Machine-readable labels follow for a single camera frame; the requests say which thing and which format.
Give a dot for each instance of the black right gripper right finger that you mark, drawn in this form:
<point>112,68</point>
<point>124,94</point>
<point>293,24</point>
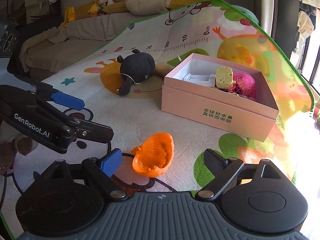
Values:
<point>224,170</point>

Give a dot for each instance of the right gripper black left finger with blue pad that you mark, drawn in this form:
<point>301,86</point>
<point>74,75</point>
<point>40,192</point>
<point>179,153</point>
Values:
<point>98,173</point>

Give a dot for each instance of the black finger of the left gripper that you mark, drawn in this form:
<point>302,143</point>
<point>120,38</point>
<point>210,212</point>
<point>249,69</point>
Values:
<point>82,129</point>

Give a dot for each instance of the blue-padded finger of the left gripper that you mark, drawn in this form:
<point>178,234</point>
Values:
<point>48,93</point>

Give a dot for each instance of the orange plastic toy shell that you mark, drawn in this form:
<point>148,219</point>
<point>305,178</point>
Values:
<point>154,156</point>

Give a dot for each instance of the pink plastic basket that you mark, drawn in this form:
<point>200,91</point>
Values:
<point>244,85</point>

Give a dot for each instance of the yellow sponge toy figure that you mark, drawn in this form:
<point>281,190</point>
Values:
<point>224,78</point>

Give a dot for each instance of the white battery charger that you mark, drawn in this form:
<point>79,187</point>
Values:
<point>200,78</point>

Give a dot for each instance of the grey covered sofa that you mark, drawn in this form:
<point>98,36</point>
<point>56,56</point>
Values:
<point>57,48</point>

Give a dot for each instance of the colourful cartoon play mat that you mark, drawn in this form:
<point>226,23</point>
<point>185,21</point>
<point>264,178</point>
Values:
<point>44,194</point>

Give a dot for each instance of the pink cardboard box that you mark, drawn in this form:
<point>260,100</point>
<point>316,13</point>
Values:
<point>213,107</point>

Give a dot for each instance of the black plush toy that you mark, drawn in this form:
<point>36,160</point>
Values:
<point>135,68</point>

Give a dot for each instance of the yellow doll on sofa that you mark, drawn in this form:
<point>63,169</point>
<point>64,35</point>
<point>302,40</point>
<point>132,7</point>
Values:
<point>97,8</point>

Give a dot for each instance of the beige plush toy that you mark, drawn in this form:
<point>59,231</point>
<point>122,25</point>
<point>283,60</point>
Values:
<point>138,7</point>

